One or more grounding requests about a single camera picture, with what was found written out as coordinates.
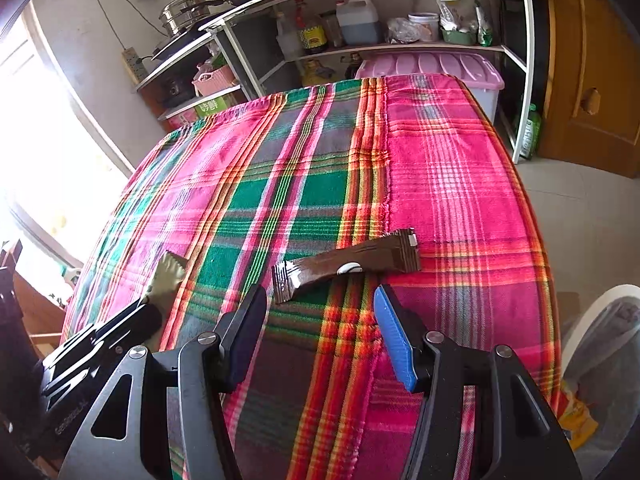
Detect white metal shelf rack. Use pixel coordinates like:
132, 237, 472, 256
133, 0, 559, 165

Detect oil bottle yellow label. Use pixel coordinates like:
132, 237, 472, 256
295, 0, 329, 54

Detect brown chocolate wrapper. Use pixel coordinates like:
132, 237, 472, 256
272, 228, 421, 304

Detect pink lid storage box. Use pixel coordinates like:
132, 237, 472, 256
354, 51, 507, 126

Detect steel steamer pot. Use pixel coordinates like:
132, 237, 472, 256
158, 0, 210, 37

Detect yellow sausage stick wrapper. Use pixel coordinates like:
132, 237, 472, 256
558, 380, 599, 451

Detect white trash bin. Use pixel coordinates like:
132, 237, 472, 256
561, 285, 639, 479

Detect white vinegar jug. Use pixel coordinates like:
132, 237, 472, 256
336, 0, 383, 46

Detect wooden door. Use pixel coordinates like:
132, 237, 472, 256
538, 0, 639, 178

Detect green bottle on floor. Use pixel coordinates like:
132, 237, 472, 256
520, 103, 542, 159

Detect white power strip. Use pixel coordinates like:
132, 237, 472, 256
120, 48, 149, 84

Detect pink woven basket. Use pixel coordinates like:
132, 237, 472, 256
192, 62, 236, 96

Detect pink plaid tablecloth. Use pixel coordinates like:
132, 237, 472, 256
63, 75, 561, 479

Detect small beige packet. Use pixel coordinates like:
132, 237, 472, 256
144, 252, 188, 352

